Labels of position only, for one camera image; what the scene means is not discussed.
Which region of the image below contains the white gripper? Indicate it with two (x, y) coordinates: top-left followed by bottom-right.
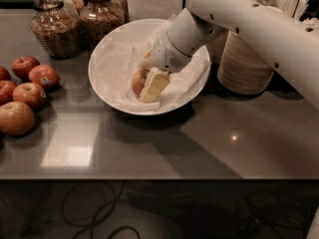
(138, 32), (191, 104)

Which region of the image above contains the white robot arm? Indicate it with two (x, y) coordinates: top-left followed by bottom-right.
(138, 0), (319, 108)

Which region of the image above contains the white bowl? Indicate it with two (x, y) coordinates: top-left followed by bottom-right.
(87, 18), (211, 117)

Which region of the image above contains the red apple with sticker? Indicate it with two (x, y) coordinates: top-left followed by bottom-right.
(13, 83), (47, 111)
(29, 64), (60, 91)

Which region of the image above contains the red apple centre with sticker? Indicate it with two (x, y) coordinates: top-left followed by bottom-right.
(13, 83), (47, 111)

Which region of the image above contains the large red apple front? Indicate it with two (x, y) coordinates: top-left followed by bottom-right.
(0, 102), (35, 136)

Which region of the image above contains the white paper liner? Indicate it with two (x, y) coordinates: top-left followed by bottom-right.
(92, 13), (212, 113)

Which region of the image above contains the back stack of paper bowls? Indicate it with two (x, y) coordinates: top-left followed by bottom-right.
(206, 30), (228, 64)

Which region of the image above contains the stack of paper bowls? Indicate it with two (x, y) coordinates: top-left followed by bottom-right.
(206, 30), (228, 64)
(217, 32), (274, 96)

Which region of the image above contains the glass granola jar right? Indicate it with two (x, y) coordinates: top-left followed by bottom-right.
(80, 0), (125, 46)

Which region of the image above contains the front stack of paper bowls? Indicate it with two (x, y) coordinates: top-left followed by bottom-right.
(217, 32), (274, 96)

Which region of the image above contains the glass granola jar left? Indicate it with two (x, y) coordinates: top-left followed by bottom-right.
(30, 0), (81, 59)

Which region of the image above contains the black cable on floor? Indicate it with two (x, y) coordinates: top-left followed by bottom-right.
(60, 180), (142, 239)

